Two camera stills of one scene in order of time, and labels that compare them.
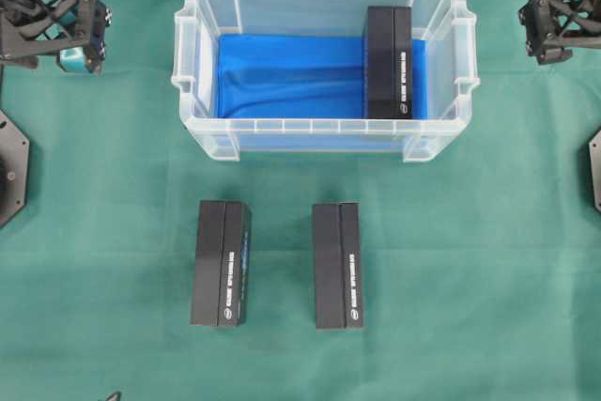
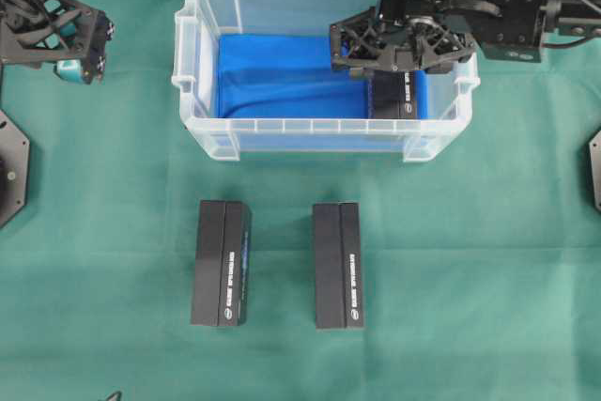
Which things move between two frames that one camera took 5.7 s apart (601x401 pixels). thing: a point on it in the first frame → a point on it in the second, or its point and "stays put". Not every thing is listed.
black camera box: (337, 243) stays put
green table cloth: (482, 266) stays put
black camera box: (222, 271) stays put
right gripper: (565, 20) → (363, 42)
